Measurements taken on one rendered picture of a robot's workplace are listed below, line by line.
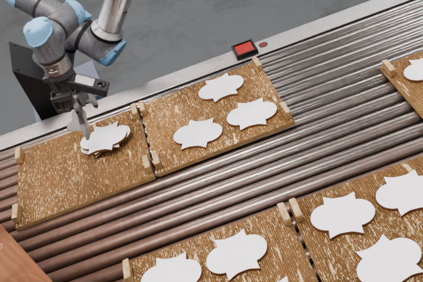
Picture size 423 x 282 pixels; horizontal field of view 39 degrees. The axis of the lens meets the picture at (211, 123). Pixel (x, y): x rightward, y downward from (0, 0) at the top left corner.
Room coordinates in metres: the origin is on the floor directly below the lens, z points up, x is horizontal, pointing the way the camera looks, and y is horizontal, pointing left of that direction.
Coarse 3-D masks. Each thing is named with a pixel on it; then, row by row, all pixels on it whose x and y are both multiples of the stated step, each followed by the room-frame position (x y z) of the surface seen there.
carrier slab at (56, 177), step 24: (120, 120) 1.56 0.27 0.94; (48, 144) 1.58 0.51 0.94; (72, 144) 1.53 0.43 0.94; (120, 144) 1.44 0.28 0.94; (144, 144) 1.40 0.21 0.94; (24, 168) 1.50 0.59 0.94; (48, 168) 1.46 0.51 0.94; (72, 168) 1.41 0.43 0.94; (96, 168) 1.37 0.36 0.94; (120, 168) 1.34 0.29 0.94; (144, 168) 1.30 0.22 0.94; (24, 192) 1.39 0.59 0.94; (48, 192) 1.35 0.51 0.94; (72, 192) 1.31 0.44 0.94; (96, 192) 1.27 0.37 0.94; (120, 192) 1.25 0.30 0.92; (24, 216) 1.28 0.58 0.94; (48, 216) 1.25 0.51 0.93
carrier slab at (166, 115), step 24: (240, 72) 1.58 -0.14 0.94; (264, 72) 1.54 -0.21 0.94; (168, 96) 1.60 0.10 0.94; (192, 96) 1.55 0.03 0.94; (240, 96) 1.46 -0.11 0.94; (264, 96) 1.42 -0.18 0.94; (144, 120) 1.52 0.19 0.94; (168, 120) 1.48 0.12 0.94; (216, 120) 1.39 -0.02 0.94; (288, 120) 1.28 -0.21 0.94; (168, 144) 1.36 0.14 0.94; (216, 144) 1.29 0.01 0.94; (240, 144) 1.26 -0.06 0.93; (168, 168) 1.26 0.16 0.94
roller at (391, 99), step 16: (384, 96) 1.25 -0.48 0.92; (400, 96) 1.23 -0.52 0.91; (352, 112) 1.24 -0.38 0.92; (368, 112) 1.23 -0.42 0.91; (304, 128) 1.24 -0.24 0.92; (320, 128) 1.23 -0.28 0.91; (256, 144) 1.25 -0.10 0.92; (272, 144) 1.23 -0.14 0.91; (208, 160) 1.26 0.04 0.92; (224, 160) 1.24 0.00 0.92; (240, 160) 1.23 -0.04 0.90; (176, 176) 1.24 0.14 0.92; (192, 176) 1.23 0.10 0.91; (128, 192) 1.24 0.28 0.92; (144, 192) 1.23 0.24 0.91; (80, 208) 1.25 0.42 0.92; (96, 208) 1.23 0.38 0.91; (48, 224) 1.24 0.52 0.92; (64, 224) 1.23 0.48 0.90; (16, 240) 1.23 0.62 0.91
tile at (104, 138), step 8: (96, 128) 1.52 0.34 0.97; (104, 128) 1.50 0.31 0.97; (112, 128) 1.49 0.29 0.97; (120, 128) 1.47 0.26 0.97; (96, 136) 1.48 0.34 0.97; (104, 136) 1.47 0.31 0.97; (112, 136) 1.45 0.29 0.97; (120, 136) 1.44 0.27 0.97; (80, 144) 1.47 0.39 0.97; (88, 144) 1.46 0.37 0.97; (96, 144) 1.44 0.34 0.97; (104, 144) 1.43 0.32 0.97; (112, 144) 1.41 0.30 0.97; (88, 152) 1.42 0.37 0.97; (96, 152) 1.41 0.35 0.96
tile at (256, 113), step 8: (240, 104) 1.41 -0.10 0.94; (248, 104) 1.40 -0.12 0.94; (256, 104) 1.39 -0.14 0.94; (264, 104) 1.37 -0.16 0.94; (272, 104) 1.36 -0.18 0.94; (232, 112) 1.39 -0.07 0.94; (240, 112) 1.38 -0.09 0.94; (248, 112) 1.37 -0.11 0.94; (256, 112) 1.35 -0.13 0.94; (264, 112) 1.34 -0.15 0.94; (272, 112) 1.33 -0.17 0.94; (232, 120) 1.36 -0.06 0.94; (240, 120) 1.34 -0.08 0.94; (248, 120) 1.33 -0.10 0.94; (256, 120) 1.32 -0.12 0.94; (264, 120) 1.30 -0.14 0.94; (240, 128) 1.31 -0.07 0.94
